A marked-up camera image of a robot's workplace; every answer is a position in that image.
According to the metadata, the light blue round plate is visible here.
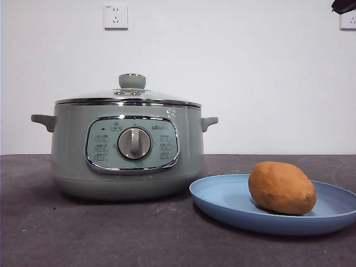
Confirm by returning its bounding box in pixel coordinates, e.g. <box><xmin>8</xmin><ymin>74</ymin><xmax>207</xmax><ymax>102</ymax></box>
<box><xmin>189</xmin><ymin>174</ymin><xmax>356</xmax><ymax>236</ymax></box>

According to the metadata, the brown potato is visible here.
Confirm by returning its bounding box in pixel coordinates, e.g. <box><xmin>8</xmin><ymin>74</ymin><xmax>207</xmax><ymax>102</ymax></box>
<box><xmin>248</xmin><ymin>161</ymin><xmax>317</xmax><ymax>215</ymax></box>

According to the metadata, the pale green electric steamer pot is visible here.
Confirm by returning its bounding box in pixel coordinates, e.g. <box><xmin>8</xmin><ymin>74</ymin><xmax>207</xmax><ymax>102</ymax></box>
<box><xmin>30</xmin><ymin>104</ymin><xmax>219</xmax><ymax>201</ymax></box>

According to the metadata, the white wall socket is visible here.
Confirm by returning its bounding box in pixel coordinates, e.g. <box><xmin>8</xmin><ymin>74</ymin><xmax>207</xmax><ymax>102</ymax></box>
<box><xmin>339</xmin><ymin>11</ymin><xmax>356</xmax><ymax>31</ymax></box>
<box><xmin>104</xmin><ymin>4</ymin><xmax>128</xmax><ymax>30</ymax></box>

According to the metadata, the glass lid with green knob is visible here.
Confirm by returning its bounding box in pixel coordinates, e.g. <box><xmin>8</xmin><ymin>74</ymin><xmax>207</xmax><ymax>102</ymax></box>
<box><xmin>54</xmin><ymin>73</ymin><xmax>202</xmax><ymax>108</ymax></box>

